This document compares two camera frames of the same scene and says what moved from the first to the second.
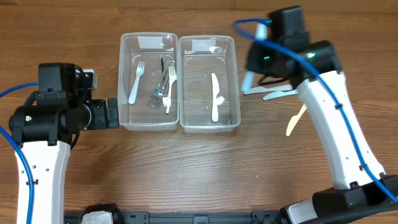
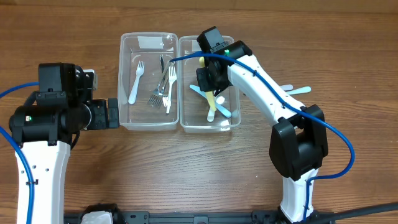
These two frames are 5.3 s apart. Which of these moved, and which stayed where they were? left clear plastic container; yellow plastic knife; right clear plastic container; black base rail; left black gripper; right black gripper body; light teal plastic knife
Moved: right black gripper body; yellow plastic knife; light teal plastic knife
Stayed: right clear plastic container; left black gripper; black base rail; left clear plastic container
